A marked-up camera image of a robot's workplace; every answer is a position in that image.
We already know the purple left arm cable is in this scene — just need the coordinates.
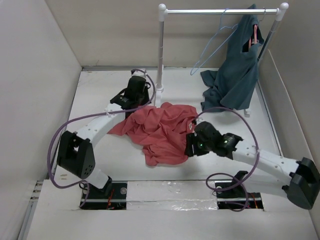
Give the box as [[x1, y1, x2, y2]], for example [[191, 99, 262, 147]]
[[47, 67, 155, 208]]

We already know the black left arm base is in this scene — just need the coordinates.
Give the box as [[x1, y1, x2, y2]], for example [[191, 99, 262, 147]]
[[79, 181, 128, 211]]

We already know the white clothes rack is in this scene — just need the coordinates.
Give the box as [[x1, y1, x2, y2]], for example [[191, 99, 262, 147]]
[[152, 2, 290, 118]]

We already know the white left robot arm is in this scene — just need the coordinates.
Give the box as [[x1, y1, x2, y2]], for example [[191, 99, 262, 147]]
[[57, 71, 154, 199]]

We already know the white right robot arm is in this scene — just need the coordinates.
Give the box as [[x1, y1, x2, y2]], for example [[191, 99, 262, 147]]
[[184, 121, 320, 210]]

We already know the teal t shirt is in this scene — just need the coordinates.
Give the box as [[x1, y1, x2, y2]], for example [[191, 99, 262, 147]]
[[200, 14, 265, 112]]

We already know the light blue wire hanger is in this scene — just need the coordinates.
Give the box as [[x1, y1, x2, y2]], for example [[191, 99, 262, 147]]
[[190, 7, 238, 76]]

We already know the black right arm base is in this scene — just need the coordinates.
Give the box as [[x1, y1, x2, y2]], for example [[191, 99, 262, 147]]
[[212, 170, 264, 212]]

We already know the red t shirt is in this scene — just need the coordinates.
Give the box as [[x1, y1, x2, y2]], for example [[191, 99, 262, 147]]
[[108, 102, 198, 167]]

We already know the pink hanger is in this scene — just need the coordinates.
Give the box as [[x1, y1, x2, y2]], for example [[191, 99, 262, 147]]
[[248, 24, 260, 49]]

